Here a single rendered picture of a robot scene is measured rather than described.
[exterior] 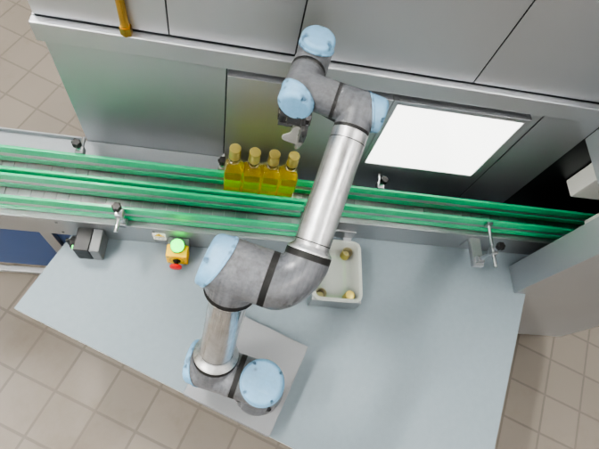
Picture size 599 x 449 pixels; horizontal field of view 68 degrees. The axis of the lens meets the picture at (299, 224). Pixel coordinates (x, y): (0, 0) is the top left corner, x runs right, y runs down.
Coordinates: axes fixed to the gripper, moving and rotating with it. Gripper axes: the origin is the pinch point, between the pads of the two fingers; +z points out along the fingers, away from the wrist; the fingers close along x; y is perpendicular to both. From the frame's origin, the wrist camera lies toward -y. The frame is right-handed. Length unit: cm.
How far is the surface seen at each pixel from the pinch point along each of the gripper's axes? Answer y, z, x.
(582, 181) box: -106, 18, -12
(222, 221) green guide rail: 19.2, 30.4, 14.0
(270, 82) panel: 9.8, -6.6, -11.9
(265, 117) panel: 9.7, 8.3, -11.9
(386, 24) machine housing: -15.4, -28.4, -15.2
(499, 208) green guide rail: -80, 32, -4
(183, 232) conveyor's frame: 32, 39, 16
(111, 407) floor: 60, 125, 67
